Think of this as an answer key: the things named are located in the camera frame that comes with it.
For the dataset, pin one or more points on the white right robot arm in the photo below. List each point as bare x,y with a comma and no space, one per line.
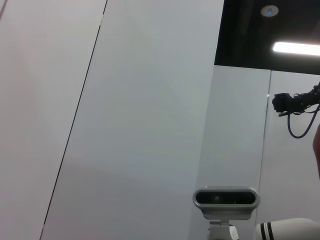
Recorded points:
287,228

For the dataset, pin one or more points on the long ceiling light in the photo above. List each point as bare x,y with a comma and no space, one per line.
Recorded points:
295,48

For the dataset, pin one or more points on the round ceiling smoke detector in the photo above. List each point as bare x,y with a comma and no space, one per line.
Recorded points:
269,11

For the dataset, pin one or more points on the silver head camera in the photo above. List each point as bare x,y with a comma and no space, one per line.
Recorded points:
226,207

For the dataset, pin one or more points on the black mounted camera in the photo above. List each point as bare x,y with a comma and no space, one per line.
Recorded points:
281,101

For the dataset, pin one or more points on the white head camera stand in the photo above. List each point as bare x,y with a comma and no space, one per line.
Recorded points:
220,230

